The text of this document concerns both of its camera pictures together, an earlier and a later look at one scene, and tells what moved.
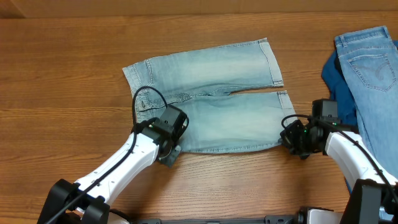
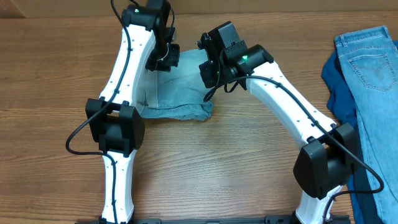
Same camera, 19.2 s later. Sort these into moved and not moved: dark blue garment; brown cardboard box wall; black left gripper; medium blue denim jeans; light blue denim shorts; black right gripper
Moved: black left gripper; light blue denim shorts; black right gripper
Not moved: dark blue garment; medium blue denim jeans; brown cardboard box wall
